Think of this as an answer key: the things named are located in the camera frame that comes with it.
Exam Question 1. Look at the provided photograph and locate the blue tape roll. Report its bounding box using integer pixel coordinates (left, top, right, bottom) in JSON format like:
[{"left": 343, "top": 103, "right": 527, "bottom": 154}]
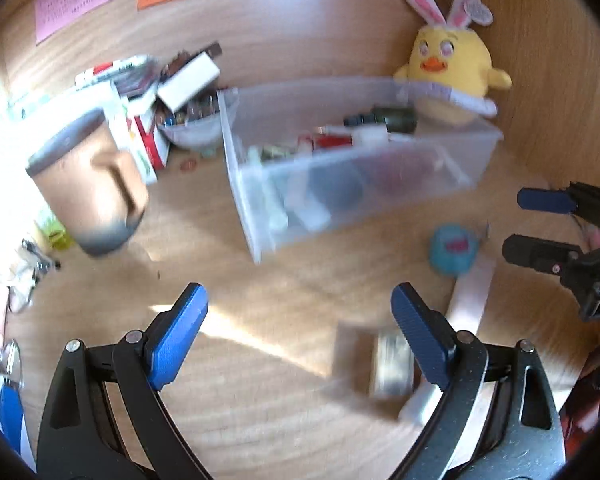
[{"left": 428, "top": 223, "right": 480, "bottom": 278}]

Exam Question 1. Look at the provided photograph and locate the white mahjong tile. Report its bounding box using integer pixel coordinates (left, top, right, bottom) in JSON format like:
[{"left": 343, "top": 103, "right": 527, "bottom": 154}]
[{"left": 368, "top": 330, "right": 415, "bottom": 400}]

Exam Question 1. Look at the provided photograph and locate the dark green spray bottle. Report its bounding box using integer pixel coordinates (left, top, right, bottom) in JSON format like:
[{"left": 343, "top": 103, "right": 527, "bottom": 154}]
[{"left": 343, "top": 106, "right": 417, "bottom": 134}]

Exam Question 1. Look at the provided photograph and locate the red tea packet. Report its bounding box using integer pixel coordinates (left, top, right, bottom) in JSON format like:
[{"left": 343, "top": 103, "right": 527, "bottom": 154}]
[{"left": 298, "top": 132, "right": 353, "bottom": 152}]

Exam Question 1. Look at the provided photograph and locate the white tape roll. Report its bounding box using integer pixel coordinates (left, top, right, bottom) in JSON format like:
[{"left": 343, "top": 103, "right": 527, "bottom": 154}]
[{"left": 351, "top": 124, "right": 389, "bottom": 148}]

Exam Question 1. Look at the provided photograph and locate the yellow chick plush toy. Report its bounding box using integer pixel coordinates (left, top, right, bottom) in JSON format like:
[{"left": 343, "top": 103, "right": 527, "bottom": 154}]
[{"left": 393, "top": 0, "right": 513, "bottom": 126}]

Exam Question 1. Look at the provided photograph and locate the brown ceramic mug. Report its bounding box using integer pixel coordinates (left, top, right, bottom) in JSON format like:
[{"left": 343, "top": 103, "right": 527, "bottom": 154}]
[{"left": 27, "top": 108, "right": 149, "bottom": 257}]

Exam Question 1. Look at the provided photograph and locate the clear plastic storage box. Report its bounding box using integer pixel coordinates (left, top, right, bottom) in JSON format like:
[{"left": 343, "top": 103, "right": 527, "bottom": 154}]
[{"left": 219, "top": 77, "right": 503, "bottom": 262}]

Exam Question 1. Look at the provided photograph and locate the bowl of beads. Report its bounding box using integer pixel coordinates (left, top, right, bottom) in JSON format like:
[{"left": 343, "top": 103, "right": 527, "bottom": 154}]
[{"left": 155, "top": 89, "right": 223, "bottom": 156}]

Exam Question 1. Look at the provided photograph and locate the stack of books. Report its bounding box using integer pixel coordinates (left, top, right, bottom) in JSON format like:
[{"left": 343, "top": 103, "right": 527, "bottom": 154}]
[{"left": 8, "top": 54, "right": 170, "bottom": 185}]

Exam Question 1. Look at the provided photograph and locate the white small box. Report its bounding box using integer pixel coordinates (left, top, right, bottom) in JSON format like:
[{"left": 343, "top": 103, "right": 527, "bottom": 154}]
[{"left": 157, "top": 52, "right": 221, "bottom": 113}]

